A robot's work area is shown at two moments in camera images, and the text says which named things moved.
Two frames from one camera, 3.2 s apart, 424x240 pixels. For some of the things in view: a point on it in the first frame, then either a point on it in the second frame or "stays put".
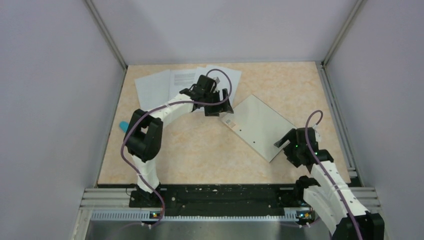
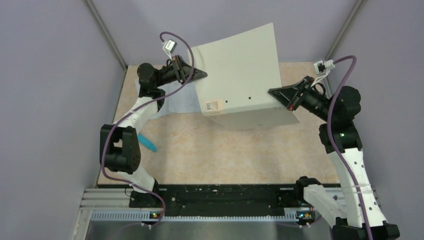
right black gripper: x=292 y=136 -> x=287 y=96
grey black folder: x=259 y=126 -> x=241 y=68
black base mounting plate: x=229 y=198 stays put
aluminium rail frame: x=106 y=215 stays put
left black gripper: x=225 y=107 -> x=182 y=71
